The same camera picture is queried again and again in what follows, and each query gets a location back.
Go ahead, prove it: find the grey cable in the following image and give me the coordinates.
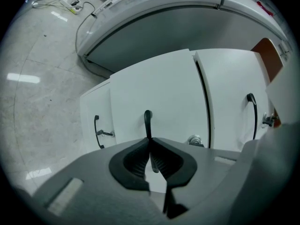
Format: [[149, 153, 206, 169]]
[[74, 1, 111, 77]]

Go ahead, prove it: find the black drawer handle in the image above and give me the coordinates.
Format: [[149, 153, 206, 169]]
[[93, 115, 105, 150], [246, 92, 259, 141], [143, 110, 158, 173]]

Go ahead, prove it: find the narrow white drawer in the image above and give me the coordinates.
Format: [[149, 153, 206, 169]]
[[79, 80, 116, 155]]

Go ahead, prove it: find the white power strip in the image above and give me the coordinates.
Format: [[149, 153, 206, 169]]
[[61, 0, 84, 15]]

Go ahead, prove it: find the white cable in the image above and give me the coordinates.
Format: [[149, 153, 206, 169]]
[[31, 0, 72, 9]]

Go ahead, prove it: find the orange panel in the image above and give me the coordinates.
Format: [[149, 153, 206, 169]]
[[250, 37, 285, 129]]

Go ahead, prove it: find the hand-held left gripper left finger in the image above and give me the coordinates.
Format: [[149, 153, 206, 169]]
[[108, 137, 151, 192]]

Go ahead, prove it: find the red object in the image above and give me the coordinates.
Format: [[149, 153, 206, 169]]
[[256, 0, 275, 16]]

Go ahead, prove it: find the key in drawer lock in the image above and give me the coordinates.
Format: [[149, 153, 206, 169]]
[[262, 112, 280, 128], [96, 129, 116, 138]]

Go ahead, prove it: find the white desk drawer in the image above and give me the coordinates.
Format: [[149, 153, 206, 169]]
[[109, 48, 212, 194]]

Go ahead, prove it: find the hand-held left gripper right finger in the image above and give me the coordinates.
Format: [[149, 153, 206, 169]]
[[150, 137, 199, 220]]

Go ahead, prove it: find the grey chest freezer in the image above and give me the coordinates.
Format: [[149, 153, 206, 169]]
[[76, 0, 293, 77]]

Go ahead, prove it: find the silver drawer lock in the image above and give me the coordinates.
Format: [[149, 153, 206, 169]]
[[187, 134, 205, 149]]

